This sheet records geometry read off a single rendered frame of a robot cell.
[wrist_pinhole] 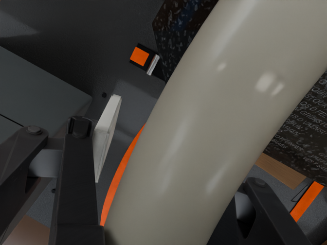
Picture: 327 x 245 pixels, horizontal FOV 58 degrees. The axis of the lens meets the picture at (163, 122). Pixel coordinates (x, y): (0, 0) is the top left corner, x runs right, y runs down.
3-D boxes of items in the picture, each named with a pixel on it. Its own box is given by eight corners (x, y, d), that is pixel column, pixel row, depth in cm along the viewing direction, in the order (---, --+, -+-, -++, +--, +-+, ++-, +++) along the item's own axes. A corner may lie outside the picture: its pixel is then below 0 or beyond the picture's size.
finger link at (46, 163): (77, 188, 13) (9, 173, 13) (97, 143, 18) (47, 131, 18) (83, 159, 13) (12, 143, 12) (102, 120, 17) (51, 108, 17)
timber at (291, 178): (218, 130, 106) (223, 143, 95) (240, 103, 103) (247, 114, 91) (281, 173, 111) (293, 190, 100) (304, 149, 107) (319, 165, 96)
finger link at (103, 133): (96, 185, 15) (81, 182, 15) (113, 134, 22) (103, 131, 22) (109, 132, 14) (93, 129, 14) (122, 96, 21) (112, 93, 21)
